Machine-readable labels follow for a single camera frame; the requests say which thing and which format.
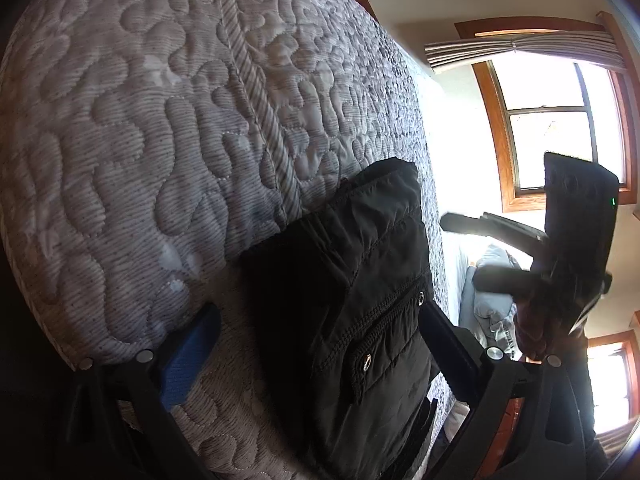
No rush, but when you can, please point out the beige curtain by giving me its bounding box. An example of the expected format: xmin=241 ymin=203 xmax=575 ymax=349
xmin=597 ymin=425 xmax=636 ymax=461

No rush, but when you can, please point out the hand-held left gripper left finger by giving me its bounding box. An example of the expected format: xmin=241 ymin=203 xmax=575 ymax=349
xmin=65 ymin=302 xmax=223 ymax=480

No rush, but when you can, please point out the grey quilted blanket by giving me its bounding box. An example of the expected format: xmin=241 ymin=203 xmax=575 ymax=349
xmin=0 ymin=0 xmax=456 ymax=480

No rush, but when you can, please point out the black quilted jacket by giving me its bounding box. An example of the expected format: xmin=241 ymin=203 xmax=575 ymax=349
xmin=240 ymin=157 xmax=441 ymax=480

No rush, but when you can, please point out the large wooden framed window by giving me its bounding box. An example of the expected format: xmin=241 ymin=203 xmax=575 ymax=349
xmin=455 ymin=20 xmax=640 ymax=213

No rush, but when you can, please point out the grey striped curtain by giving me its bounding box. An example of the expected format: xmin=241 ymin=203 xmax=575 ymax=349
xmin=424 ymin=30 xmax=628 ymax=73

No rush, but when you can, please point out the dark wooden headboard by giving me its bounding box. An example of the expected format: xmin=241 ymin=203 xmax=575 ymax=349
xmin=492 ymin=397 xmax=523 ymax=480

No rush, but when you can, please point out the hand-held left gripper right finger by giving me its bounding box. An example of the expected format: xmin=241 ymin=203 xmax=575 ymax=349
xmin=417 ymin=300 xmax=601 ymax=480

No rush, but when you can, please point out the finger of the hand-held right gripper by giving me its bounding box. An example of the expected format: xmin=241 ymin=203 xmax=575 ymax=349
xmin=440 ymin=211 xmax=548 ymax=243
xmin=472 ymin=264 xmax=551 ymax=297

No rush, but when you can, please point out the small wooden framed window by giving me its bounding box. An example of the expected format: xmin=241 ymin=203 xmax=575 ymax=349
xmin=585 ymin=310 xmax=640 ymax=441

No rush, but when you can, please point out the blue grey bed sheet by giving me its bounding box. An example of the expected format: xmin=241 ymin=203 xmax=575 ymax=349
xmin=442 ymin=230 xmax=471 ymax=321

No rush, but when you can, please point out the person's right hand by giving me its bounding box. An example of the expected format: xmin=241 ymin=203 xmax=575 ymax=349
xmin=515 ymin=295 xmax=586 ymax=363

